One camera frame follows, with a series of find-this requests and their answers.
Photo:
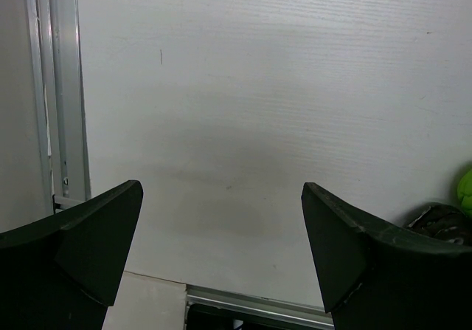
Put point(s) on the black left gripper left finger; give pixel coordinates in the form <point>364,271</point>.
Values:
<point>64,271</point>

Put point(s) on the left aluminium frame rail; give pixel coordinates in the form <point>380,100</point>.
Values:
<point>54,33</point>

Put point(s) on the dark purple fake fruit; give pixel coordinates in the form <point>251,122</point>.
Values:
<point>442,222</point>

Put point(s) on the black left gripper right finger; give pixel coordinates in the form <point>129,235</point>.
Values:
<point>376,275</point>

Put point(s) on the aluminium frame rail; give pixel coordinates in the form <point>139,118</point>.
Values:
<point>259,309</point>
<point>54,33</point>

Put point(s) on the green fake fruit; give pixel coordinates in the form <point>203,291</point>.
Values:
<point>462,189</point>

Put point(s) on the front aluminium frame rail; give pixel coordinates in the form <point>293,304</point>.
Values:
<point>259,309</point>

